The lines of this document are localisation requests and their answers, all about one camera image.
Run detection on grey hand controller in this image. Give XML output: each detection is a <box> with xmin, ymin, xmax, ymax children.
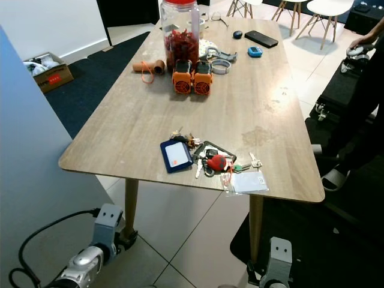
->
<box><xmin>345</xmin><ymin>47</ymin><xmax>371</xmax><ymax>62</ymax></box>

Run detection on keys with green cap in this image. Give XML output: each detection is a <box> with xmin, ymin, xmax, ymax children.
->
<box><xmin>233</xmin><ymin>152</ymin><xmax>263</xmax><ymax>173</ymax></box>

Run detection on person's hand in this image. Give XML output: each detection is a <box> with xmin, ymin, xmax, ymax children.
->
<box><xmin>349</xmin><ymin>33</ymin><xmax>382</xmax><ymax>53</ymax></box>

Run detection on wooden table leg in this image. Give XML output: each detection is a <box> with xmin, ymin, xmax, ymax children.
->
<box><xmin>248</xmin><ymin>193</ymin><xmax>265</xmax><ymax>263</ymax></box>
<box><xmin>124</xmin><ymin>178</ymin><xmax>140</xmax><ymax>232</ymax></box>

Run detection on blue card holder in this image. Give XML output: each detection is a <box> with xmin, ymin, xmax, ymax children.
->
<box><xmin>160</xmin><ymin>139</ymin><xmax>194</xmax><ymax>175</ymax></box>

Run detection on silver key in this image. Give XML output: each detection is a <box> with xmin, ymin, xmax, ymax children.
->
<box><xmin>195</xmin><ymin>159</ymin><xmax>208</xmax><ymax>179</ymax></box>

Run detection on brass key bunch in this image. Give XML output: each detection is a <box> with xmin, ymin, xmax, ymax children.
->
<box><xmin>169</xmin><ymin>127</ymin><xmax>203</xmax><ymax>149</ymax></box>

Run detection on black card holder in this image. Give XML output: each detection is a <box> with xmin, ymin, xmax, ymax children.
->
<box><xmin>193</xmin><ymin>141</ymin><xmax>238</xmax><ymax>178</ymax></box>

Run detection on clear plastic badge holder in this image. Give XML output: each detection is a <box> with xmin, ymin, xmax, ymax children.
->
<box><xmin>221</xmin><ymin>172</ymin><xmax>269</xmax><ymax>197</ymax></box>

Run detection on dark blue rug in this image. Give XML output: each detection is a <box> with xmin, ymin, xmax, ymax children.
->
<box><xmin>44</xmin><ymin>31</ymin><xmax>151</xmax><ymax>140</ymax></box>

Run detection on cardboard box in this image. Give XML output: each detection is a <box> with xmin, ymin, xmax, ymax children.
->
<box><xmin>24</xmin><ymin>53</ymin><xmax>74</xmax><ymax>94</ymax></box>

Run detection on white crumpled cloth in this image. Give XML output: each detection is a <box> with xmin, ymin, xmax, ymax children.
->
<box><xmin>199</xmin><ymin>38</ymin><xmax>220</xmax><ymax>58</ymax></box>

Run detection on grey metal tool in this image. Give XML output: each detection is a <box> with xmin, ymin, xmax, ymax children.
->
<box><xmin>201</xmin><ymin>48</ymin><xmax>238</xmax><ymax>63</ymax></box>

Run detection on clear jar red lid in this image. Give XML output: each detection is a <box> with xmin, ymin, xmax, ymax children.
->
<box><xmin>160</xmin><ymin>0</ymin><xmax>202</xmax><ymax>71</ymax></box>

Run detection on black floor mat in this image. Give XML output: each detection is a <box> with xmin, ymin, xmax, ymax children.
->
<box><xmin>229</xmin><ymin>117</ymin><xmax>384</xmax><ymax>288</ymax></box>

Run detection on black smartphone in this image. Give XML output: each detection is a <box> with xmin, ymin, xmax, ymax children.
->
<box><xmin>244</xmin><ymin>30</ymin><xmax>280</xmax><ymax>49</ymax></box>

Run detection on black equipment case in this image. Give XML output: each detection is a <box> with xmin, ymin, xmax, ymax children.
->
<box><xmin>312</xmin><ymin>63</ymin><xmax>367</xmax><ymax>124</ymax></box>

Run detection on white chair wooden legs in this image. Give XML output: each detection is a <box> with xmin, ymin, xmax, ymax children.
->
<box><xmin>271</xmin><ymin>0</ymin><xmax>304</xmax><ymax>37</ymax></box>
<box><xmin>227</xmin><ymin>0</ymin><xmax>265</xmax><ymax>19</ymax></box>
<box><xmin>304</xmin><ymin>0</ymin><xmax>356</xmax><ymax>50</ymax></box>

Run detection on person in dark clothes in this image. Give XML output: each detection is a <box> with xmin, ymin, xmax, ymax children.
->
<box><xmin>312</xmin><ymin>33</ymin><xmax>384</xmax><ymax>193</ymax></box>

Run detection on black luggage case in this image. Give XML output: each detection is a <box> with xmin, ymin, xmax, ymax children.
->
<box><xmin>345</xmin><ymin>0</ymin><xmax>384</xmax><ymax>35</ymax></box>

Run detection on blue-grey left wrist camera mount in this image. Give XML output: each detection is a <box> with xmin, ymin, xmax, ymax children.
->
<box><xmin>93</xmin><ymin>203</ymin><xmax>124</xmax><ymax>262</ymax></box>

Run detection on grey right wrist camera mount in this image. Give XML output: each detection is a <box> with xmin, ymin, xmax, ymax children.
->
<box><xmin>261</xmin><ymin>236</ymin><xmax>293</xmax><ymax>288</ymax></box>

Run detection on cardboard tube with orange cord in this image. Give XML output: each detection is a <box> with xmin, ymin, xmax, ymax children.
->
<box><xmin>133</xmin><ymin>59</ymin><xmax>166</xmax><ymax>85</ymax></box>

